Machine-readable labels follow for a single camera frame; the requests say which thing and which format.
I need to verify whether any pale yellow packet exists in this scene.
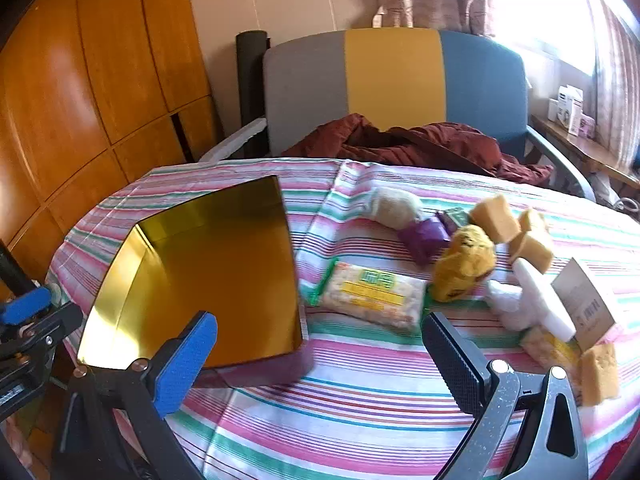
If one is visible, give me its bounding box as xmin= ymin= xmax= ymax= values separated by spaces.
xmin=520 ymin=327 xmax=583 ymax=396

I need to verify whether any yellow plush toy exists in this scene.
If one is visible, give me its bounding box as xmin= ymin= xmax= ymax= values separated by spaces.
xmin=432 ymin=224 xmax=497 ymax=303

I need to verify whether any striped bedsheet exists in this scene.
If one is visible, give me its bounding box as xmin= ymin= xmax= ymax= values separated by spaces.
xmin=47 ymin=157 xmax=640 ymax=480

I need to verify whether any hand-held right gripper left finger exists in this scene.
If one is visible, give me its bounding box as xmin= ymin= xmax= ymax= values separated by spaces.
xmin=52 ymin=310 xmax=221 ymax=480

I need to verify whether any tall white carton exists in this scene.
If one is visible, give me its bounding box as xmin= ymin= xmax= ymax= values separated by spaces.
xmin=556 ymin=85 xmax=584 ymax=135

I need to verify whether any white plastic wrapped item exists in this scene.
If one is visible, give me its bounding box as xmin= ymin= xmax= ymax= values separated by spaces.
xmin=515 ymin=257 xmax=578 ymax=343

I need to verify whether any clear snack packet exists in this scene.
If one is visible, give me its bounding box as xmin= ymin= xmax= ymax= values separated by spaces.
xmin=307 ymin=257 xmax=428 ymax=333

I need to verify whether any grey yellow blue armchair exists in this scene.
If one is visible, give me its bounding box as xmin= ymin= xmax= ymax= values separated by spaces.
xmin=200 ymin=27 xmax=598 ymax=206

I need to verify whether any dark red jacket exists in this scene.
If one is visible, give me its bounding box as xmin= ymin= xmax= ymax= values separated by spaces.
xmin=282 ymin=112 xmax=556 ymax=186

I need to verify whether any red cloth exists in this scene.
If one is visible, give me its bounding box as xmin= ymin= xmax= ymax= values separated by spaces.
xmin=587 ymin=437 xmax=633 ymax=480

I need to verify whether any wooden wardrobe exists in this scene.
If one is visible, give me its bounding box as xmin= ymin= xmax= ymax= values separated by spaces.
xmin=0 ymin=0 xmax=221 ymax=281

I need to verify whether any wooden shelf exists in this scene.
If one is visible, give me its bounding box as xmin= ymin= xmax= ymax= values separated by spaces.
xmin=530 ymin=112 xmax=640 ymax=188

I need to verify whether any small green white box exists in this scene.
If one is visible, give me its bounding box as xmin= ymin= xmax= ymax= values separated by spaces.
xmin=442 ymin=206 xmax=473 ymax=233

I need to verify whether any window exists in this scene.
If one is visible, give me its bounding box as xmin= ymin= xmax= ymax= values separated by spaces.
xmin=492 ymin=0 xmax=601 ymax=61

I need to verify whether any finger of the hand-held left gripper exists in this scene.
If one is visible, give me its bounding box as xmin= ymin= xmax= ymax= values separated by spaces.
xmin=0 ymin=301 xmax=84 ymax=361
xmin=0 ymin=240 xmax=55 ymax=327

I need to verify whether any purple packet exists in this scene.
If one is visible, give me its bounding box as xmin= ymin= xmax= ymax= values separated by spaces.
xmin=397 ymin=210 xmax=458 ymax=266

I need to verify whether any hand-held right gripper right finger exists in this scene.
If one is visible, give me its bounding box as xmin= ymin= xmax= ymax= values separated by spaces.
xmin=421 ymin=311 xmax=590 ymax=480

